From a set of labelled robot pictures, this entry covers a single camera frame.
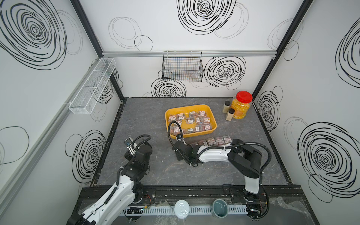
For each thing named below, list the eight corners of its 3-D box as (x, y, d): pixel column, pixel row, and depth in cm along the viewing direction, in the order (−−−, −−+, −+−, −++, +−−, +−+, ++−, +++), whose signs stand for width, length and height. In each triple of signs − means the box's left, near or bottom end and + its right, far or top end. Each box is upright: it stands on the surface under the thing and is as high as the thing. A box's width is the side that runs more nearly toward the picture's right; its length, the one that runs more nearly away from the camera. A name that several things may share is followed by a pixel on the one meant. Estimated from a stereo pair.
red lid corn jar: (230, 119, 108) (238, 102, 93) (227, 108, 115) (234, 90, 100) (245, 119, 108) (255, 102, 93) (241, 108, 115) (249, 90, 100)
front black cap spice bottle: (226, 121, 108) (229, 113, 100) (224, 116, 111) (228, 108, 104) (231, 121, 108) (235, 113, 100) (230, 116, 111) (233, 108, 104)
